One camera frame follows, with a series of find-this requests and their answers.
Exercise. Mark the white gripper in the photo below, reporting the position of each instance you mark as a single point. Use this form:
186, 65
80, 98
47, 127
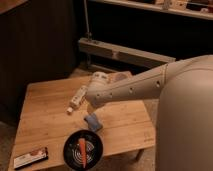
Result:
91, 109

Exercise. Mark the wall shelf with items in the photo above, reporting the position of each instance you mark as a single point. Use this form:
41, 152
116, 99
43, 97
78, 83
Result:
186, 8

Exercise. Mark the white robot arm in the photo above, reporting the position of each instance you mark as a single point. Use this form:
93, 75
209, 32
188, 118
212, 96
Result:
184, 124

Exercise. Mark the orange carrot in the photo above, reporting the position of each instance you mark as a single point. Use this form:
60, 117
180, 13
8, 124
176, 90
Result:
82, 145

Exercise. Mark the black chocolate bar pack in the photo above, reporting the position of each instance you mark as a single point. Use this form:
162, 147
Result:
30, 158

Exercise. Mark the wooden table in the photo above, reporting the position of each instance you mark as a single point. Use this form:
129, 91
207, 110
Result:
44, 122

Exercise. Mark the black ceramic bowl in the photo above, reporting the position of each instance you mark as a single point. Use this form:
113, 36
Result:
72, 154

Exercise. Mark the white tube bottle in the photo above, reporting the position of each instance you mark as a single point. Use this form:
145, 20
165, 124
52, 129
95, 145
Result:
77, 99

